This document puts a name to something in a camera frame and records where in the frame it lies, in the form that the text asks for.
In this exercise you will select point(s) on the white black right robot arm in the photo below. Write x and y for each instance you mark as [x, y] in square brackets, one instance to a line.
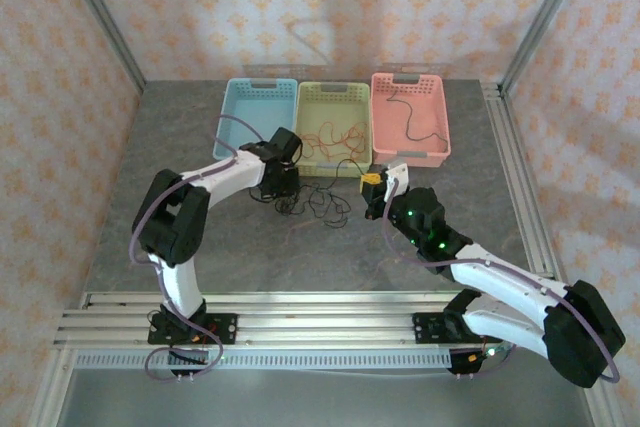
[505, 274]

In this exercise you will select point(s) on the aluminium frame rail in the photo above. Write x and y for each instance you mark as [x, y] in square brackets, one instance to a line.
[50, 387]
[520, 172]

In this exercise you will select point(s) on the pale yellow perforated plastic basket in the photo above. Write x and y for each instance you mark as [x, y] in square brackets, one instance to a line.
[332, 107]

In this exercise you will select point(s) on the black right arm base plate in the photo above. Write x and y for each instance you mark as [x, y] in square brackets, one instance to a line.
[425, 329]

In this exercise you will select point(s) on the pink perforated plastic basket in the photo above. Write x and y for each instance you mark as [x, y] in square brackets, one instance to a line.
[425, 117]

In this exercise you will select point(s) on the blue perforated plastic basket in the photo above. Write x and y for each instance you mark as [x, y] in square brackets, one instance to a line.
[255, 112]

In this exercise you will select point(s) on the aluminium frame post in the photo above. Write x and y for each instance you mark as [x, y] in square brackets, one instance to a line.
[546, 17]
[101, 17]

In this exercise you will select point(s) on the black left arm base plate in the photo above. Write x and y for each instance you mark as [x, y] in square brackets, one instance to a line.
[222, 327]

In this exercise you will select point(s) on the wide aluminium mounting rail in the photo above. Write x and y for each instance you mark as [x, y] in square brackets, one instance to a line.
[325, 322]

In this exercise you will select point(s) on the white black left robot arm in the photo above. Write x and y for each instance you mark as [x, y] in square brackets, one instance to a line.
[225, 174]

